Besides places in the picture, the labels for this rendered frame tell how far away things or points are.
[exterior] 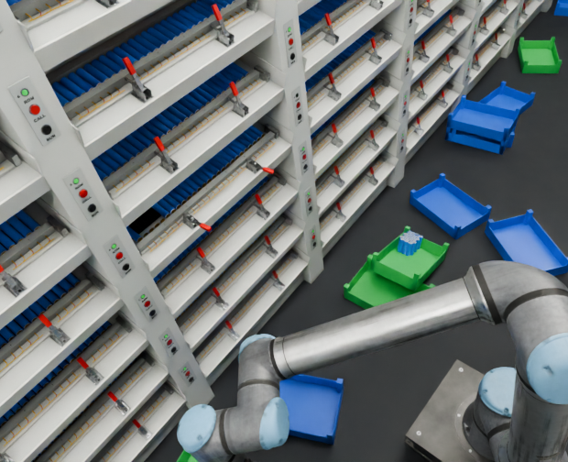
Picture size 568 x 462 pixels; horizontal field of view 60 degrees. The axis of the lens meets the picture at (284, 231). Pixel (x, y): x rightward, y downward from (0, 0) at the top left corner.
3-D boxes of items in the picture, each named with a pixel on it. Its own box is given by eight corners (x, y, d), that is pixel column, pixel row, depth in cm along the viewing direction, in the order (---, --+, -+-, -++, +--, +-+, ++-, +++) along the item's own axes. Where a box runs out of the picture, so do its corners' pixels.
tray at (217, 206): (290, 153, 158) (294, 133, 150) (151, 280, 130) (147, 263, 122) (243, 121, 163) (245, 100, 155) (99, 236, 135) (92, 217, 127)
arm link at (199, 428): (213, 440, 93) (168, 449, 96) (239, 468, 101) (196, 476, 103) (219, 396, 101) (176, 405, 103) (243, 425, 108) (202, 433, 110)
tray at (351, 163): (394, 137, 221) (404, 115, 210) (316, 221, 192) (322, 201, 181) (357, 115, 226) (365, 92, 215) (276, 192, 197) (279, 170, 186)
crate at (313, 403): (344, 388, 176) (343, 379, 170) (333, 445, 163) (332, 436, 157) (265, 373, 184) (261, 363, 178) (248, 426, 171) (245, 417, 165)
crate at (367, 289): (433, 297, 197) (435, 285, 191) (409, 333, 188) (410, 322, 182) (369, 265, 212) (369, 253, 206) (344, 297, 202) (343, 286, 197)
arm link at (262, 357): (540, 228, 88) (228, 336, 110) (572, 282, 80) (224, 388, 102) (550, 264, 96) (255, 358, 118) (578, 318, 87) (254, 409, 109)
